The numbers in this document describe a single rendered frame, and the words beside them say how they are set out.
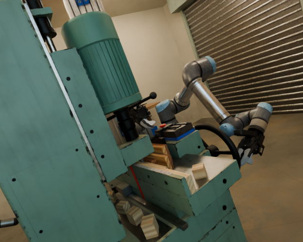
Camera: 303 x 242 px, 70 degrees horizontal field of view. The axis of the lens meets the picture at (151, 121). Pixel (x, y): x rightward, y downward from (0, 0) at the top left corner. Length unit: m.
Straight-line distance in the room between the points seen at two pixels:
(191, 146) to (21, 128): 0.59
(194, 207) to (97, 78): 0.47
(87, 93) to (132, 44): 4.07
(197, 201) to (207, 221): 0.16
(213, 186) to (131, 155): 0.29
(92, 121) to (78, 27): 0.29
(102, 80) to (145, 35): 4.25
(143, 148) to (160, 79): 4.08
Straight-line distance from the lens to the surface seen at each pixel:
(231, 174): 0.69
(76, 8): 1.81
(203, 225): 0.75
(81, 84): 0.68
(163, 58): 4.97
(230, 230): 0.85
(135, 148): 0.77
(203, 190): 0.62
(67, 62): 0.69
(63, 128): 0.62
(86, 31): 0.73
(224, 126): 1.14
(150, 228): 0.67
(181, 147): 0.85
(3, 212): 4.29
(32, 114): 0.61
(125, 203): 0.84
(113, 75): 0.70
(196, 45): 4.75
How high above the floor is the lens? 1.20
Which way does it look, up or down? 9 degrees down
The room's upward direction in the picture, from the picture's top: 21 degrees counter-clockwise
